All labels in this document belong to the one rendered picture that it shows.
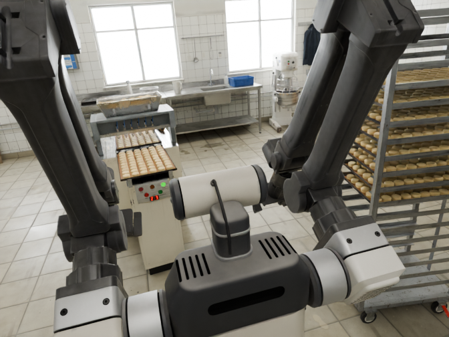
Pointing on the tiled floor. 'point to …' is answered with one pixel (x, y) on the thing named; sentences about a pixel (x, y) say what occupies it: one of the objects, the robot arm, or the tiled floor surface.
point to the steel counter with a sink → (207, 96)
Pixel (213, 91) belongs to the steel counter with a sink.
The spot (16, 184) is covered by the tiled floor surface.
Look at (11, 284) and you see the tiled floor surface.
